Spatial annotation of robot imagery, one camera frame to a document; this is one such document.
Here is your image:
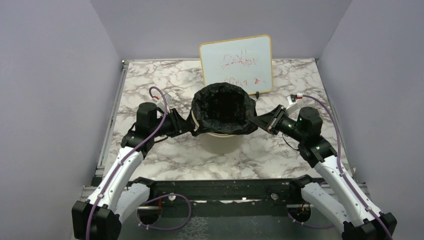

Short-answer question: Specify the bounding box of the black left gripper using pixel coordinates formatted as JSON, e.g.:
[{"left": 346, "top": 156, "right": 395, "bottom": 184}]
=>
[{"left": 150, "top": 108, "right": 196, "bottom": 138}]

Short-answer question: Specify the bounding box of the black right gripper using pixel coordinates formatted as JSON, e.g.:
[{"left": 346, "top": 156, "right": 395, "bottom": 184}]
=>
[{"left": 250, "top": 104, "right": 306, "bottom": 143}]

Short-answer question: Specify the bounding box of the beige cylindrical trash bin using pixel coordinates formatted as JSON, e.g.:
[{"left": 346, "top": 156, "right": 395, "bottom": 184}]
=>
[{"left": 197, "top": 132, "right": 244, "bottom": 155}]

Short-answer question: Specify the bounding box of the black plastic trash bag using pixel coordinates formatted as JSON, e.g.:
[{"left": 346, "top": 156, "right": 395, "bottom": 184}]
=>
[{"left": 186, "top": 82, "right": 258, "bottom": 137}]

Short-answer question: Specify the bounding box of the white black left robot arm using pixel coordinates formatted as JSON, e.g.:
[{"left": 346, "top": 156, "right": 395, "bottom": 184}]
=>
[{"left": 71, "top": 102, "right": 195, "bottom": 240}]

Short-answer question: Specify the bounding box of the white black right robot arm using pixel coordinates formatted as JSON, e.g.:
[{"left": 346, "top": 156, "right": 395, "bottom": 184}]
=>
[{"left": 249, "top": 105, "right": 397, "bottom": 240}]

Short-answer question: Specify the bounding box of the yellow framed whiteboard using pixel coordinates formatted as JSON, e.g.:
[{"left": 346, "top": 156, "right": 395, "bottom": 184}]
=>
[{"left": 198, "top": 34, "right": 274, "bottom": 95}]

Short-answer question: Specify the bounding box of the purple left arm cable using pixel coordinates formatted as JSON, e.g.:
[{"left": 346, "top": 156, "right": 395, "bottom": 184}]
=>
[{"left": 85, "top": 86, "right": 168, "bottom": 240}]

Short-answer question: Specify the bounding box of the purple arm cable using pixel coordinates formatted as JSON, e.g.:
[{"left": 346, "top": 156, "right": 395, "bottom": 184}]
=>
[
  {"left": 301, "top": 95, "right": 394, "bottom": 240},
  {"left": 85, "top": 86, "right": 168, "bottom": 240}
]

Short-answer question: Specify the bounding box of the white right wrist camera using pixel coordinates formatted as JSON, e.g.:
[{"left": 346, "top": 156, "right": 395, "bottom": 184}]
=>
[{"left": 285, "top": 93, "right": 303, "bottom": 115}]

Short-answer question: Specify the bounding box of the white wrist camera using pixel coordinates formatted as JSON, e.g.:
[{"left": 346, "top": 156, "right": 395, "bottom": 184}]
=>
[
  {"left": 285, "top": 93, "right": 303, "bottom": 115},
  {"left": 152, "top": 93, "right": 172, "bottom": 116}
]

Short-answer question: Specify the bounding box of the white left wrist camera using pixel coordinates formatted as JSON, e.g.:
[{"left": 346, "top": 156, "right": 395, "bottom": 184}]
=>
[{"left": 152, "top": 93, "right": 172, "bottom": 116}]

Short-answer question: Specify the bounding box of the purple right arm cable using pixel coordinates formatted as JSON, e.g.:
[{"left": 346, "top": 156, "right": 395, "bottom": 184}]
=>
[{"left": 301, "top": 95, "right": 394, "bottom": 240}]

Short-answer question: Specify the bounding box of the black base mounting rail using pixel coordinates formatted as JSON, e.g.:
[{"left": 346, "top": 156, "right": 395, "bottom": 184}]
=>
[{"left": 91, "top": 177, "right": 322, "bottom": 218}]

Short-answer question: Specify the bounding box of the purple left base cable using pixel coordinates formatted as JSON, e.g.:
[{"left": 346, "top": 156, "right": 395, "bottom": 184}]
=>
[{"left": 136, "top": 193, "right": 192, "bottom": 232}]

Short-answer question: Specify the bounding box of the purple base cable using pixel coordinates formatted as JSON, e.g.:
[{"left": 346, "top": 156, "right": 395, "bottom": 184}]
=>
[
  {"left": 136, "top": 193, "right": 192, "bottom": 232},
  {"left": 287, "top": 180, "right": 335, "bottom": 230}
]

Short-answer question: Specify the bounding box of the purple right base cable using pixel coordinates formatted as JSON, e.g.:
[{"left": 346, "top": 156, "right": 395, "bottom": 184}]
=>
[{"left": 287, "top": 180, "right": 335, "bottom": 230}]

